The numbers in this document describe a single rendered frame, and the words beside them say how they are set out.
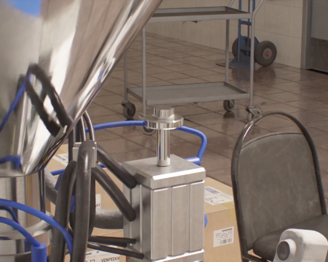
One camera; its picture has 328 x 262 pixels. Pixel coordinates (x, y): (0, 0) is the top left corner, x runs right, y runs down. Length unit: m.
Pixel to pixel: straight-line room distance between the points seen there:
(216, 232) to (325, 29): 5.43
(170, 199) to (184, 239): 0.04
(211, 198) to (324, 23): 5.29
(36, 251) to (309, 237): 0.38
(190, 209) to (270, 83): 7.67
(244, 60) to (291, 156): 6.43
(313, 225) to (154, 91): 4.11
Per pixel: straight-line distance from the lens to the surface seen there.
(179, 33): 10.95
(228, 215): 3.67
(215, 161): 5.76
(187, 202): 0.66
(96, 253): 3.40
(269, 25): 9.47
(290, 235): 0.92
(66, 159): 3.45
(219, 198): 3.79
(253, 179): 2.80
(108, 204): 3.36
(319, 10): 8.94
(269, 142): 2.87
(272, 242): 2.71
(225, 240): 3.70
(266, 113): 2.82
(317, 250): 0.92
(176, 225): 0.66
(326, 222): 2.90
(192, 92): 6.82
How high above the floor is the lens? 1.60
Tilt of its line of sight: 14 degrees down
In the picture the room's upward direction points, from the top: straight up
